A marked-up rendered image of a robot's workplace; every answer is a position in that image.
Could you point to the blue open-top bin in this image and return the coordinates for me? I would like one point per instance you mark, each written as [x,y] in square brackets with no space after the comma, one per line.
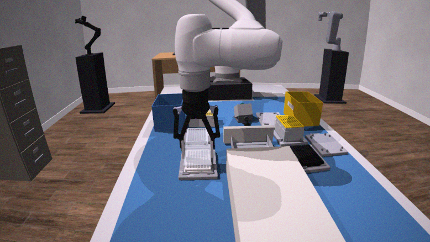
[163,116]

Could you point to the blue bench mat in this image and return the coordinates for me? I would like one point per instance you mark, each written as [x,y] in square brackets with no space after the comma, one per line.
[159,207]

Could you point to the yellow open-top bin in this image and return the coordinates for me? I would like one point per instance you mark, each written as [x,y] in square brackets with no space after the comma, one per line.
[304,106]

